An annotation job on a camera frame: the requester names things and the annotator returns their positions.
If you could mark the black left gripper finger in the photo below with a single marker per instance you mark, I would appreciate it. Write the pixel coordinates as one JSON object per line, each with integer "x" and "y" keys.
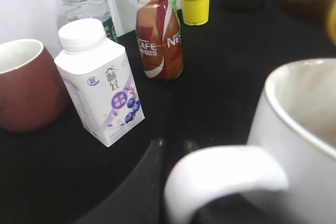
{"x": 138, "y": 199}

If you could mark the white blueberry yogurt carton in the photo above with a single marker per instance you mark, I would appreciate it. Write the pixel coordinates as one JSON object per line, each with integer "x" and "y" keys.
{"x": 99, "y": 80}

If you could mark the white ceramic mug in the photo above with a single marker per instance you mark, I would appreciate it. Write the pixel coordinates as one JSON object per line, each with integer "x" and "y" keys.
{"x": 287, "y": 166}

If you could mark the clear water bottle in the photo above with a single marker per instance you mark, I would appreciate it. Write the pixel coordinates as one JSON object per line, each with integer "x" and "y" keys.
{"x": 97, "y": 9}

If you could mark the maroon ceramic mug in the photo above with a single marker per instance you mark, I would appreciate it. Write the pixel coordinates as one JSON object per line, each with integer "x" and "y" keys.
{"x": 33, "y": 93}

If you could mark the brown Nescafe coffee bottle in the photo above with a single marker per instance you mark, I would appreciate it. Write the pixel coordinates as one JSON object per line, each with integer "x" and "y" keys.
{"x": 159, "y": 39}

